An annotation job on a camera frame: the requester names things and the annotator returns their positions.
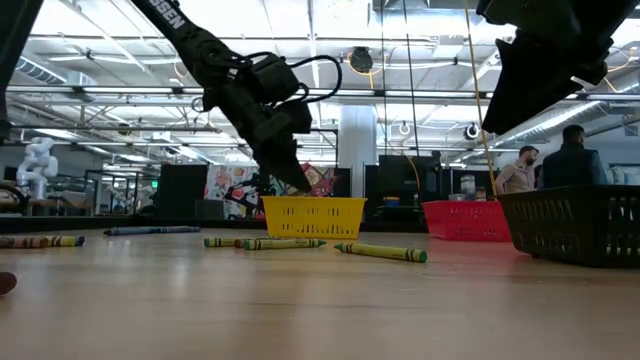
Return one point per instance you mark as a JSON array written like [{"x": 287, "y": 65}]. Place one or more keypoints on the white column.
[{"x": 357, "y": 150}]

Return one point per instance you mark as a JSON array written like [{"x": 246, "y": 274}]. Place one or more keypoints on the black equipment rack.
[{"x": 400, "y": 175}]

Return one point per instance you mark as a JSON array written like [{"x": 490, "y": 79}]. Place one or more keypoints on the blue yellow box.
[{"x": 391, "y": 201}]

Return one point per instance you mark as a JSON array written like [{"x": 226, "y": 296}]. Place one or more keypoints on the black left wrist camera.
[{"x": 275, "y": 77}]

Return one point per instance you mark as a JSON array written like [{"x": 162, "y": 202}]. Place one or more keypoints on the black cabinet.
[{"x": 182, "y": 190}]

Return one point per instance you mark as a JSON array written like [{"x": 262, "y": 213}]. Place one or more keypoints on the yellow plastic basket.
[{"x": 314, "y": 217}]

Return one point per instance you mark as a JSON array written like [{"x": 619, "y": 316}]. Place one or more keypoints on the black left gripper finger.
[
  {"x": 301, "y": 165},
  {"x": 282, "y": 160}
]

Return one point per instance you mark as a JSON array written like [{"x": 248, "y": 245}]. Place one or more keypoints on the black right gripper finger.
[{"x": 520, "y": 85}]

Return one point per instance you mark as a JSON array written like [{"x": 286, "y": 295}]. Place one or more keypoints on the blue crayon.
[
  {"x": 132, "y": 231},
  {"x": 180, "y": 230}
]

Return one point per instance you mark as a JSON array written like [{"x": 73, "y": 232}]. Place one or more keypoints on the black background robot arm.
[{"x": 245, "y": 195}]

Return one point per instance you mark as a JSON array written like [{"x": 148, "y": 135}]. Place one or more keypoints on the white robot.
[{"x": 35, "y": 165}]

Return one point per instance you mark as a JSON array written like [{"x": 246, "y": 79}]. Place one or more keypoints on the colourful patterned panel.
[{"x": 220, "y": 187}]

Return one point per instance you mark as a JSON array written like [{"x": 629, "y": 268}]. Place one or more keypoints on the red plastic basket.
[{"x": 465, "y": 220}]

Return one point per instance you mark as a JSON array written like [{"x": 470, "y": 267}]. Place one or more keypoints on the clear container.
[{"x": 467, "y": 186}]

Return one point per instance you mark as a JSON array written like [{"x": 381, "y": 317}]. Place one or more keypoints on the black plastic basket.
[{"x": 575, "y": 225}]

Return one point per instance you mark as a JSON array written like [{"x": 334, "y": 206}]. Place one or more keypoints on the person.
[
  {"x": 515, "y": 177},
  {"x": 572, "y": 167}
]

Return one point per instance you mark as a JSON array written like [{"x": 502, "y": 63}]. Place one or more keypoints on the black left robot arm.
[{"x": 190, "y": 37}]

